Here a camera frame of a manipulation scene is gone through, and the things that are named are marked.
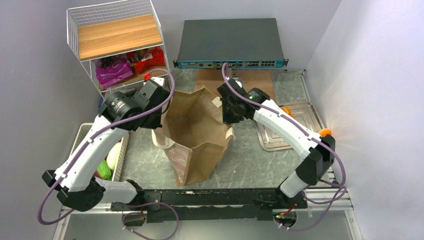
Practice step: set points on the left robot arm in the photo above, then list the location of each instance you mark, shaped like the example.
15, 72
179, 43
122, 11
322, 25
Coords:
122, 112

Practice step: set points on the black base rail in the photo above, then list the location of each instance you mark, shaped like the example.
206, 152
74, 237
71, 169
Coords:
162, 205

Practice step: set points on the white daikon vegetable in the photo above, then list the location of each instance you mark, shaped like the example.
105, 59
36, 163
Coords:
113, 155

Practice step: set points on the red snack bag upper shelf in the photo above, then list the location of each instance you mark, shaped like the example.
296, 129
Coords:
144, 59

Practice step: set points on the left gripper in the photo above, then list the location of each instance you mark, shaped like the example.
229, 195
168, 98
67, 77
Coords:
155, 123

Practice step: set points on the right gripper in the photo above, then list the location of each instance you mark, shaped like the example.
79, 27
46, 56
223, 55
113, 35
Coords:
227, 118

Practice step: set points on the wooden board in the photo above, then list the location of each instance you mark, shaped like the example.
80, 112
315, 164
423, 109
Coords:
212, 79

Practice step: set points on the orange fruit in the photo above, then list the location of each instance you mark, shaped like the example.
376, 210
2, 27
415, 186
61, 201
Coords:
324, 132

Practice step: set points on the brown burlap grocery bag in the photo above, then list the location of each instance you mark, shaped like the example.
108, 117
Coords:
193, 135

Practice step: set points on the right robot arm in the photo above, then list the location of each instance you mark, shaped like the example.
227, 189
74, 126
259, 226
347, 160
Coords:
316, 151

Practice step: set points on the white wire shelf rack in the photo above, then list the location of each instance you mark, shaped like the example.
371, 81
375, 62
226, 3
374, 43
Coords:
109, 29

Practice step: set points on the purple snack bag upper shelf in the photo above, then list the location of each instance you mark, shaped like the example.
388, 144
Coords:
118, 70

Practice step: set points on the dark network switch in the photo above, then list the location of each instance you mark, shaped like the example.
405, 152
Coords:
242, 43

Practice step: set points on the white perforated basket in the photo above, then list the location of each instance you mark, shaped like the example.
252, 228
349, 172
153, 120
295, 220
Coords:
83, 131

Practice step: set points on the green lettuce toy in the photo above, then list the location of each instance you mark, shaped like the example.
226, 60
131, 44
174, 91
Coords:
103, 171

